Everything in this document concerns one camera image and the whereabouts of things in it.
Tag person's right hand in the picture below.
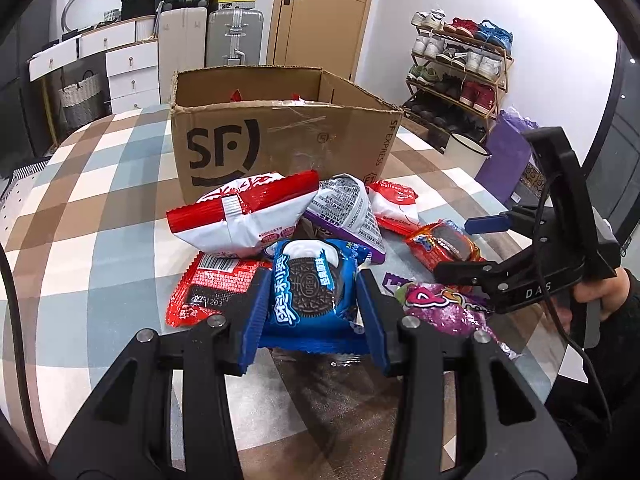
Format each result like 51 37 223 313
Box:
556 269 632 333

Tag woven basket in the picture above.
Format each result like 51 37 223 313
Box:
57 71 103 128

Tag thin black cable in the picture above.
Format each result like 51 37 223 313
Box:
0 245 46 461

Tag metal shoe rack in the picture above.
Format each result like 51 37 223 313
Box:
402 25 515 151

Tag purple snack packet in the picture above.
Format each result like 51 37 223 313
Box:
381 272 417 292

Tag orange red cookie packet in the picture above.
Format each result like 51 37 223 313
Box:
404 219 486 275

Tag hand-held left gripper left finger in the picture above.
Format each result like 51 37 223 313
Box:
47 269 273 480

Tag white drawer cabinet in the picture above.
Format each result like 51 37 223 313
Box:
27 15 161 113

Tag white suitcase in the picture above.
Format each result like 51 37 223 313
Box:
157 6 208 103

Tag red snack packet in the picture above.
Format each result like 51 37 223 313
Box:
165 251 261 330

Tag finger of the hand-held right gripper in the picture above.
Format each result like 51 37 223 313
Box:
465 205 543 239
433 260 516 296

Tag purple white snack bag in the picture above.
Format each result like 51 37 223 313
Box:
302 174 388 265

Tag white red small packet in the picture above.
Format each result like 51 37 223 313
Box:
366 180 421 236

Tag brown cardboard box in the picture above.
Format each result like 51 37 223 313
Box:
170 65 403 206

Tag purple candy packet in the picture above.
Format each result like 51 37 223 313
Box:
395 282 521 361

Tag wooden door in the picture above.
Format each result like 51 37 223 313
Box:
266 0 378 83

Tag blue cookie packet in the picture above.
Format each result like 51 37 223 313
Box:
257 238 391 356

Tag white bucket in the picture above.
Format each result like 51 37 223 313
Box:
442 130 493 171

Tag silver suitcase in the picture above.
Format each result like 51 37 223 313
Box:
206 7 264 68

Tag rows of shoes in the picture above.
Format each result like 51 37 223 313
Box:
404 9 515 143

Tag person's right forearm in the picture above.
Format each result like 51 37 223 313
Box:
597 269 640 361

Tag brown patterned bag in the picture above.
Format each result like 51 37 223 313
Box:
512 160 546 206

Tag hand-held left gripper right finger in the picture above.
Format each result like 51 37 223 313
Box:
354 269 581 480

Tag red white snack bag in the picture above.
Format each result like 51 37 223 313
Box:
166 170 321 258

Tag purple paper bag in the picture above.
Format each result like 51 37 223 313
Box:
475 110 538 198

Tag checkered tablecloth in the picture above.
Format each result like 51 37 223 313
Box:
0 105 581 480

